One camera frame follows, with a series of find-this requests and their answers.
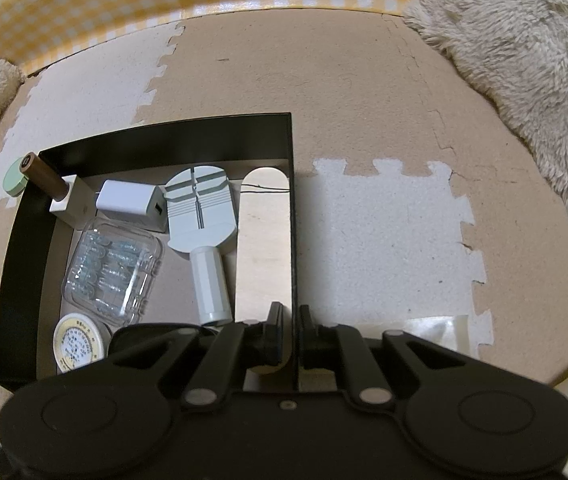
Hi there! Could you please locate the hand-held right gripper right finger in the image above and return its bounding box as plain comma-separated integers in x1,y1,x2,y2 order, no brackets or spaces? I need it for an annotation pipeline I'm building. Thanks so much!
299,303,482,408

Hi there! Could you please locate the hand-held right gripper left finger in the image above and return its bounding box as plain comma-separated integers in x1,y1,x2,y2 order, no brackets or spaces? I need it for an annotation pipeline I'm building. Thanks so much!
108,301,285,409

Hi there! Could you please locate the white round plug-in device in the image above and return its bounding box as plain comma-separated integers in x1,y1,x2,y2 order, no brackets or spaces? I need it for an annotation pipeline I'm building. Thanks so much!
52,312,113,375

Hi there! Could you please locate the green round compact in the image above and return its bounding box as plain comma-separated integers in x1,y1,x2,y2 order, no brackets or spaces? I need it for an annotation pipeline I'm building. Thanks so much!
2,156,27,197

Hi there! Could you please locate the clear plastic case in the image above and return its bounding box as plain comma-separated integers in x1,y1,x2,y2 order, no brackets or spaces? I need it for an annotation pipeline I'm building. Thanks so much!
62,217,165,326

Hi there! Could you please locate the grey watch link remover tool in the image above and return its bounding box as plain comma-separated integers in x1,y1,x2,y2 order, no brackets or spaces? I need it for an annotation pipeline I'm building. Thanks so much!
164,166,241,327

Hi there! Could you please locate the white charger adapter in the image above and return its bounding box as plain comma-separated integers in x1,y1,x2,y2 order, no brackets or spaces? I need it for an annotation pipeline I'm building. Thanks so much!
96,179,169,233

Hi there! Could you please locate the black rectangular tray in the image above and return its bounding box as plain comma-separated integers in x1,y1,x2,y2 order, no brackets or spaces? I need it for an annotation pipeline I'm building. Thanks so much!
0,111,299,393

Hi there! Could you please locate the beige rounded flat board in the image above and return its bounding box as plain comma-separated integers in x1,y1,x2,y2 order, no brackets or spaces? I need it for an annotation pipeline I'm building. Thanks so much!
236,166,295,376

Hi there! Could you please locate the beige and white foam mat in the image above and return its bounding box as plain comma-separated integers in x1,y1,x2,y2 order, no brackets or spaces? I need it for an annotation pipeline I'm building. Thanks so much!
0,7,568,451

